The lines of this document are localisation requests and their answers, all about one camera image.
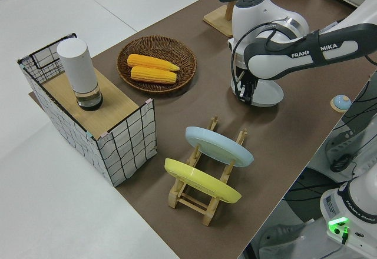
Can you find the gray metal robot mount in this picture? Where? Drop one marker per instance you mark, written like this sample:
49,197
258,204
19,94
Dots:
279,235

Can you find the yellow plate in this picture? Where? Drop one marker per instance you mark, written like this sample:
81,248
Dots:
200,179

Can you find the blue call bell wooden base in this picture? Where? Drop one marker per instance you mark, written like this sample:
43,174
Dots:
340,103

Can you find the yellow corn cob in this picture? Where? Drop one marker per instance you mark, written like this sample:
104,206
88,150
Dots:
153,62
153,75

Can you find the brown table mat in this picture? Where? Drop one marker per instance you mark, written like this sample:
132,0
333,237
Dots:
206,109

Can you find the light blue plate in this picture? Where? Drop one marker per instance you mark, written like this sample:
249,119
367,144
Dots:
218,147

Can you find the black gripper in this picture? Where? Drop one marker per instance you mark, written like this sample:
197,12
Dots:
248,83

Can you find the gray plate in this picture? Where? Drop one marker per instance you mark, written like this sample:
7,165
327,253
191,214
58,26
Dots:
269,94

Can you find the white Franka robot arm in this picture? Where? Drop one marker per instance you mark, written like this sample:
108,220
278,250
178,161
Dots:
274,11

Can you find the wooden mug tree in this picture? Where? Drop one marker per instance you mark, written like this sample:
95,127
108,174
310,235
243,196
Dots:
218,20

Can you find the wooden plate rack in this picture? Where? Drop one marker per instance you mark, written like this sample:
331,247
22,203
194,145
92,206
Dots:
191,204

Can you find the white cylindrical bottle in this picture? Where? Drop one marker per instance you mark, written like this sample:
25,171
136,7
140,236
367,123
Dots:
78,64

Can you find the brown wicker basket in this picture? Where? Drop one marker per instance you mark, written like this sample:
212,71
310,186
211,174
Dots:
156,45

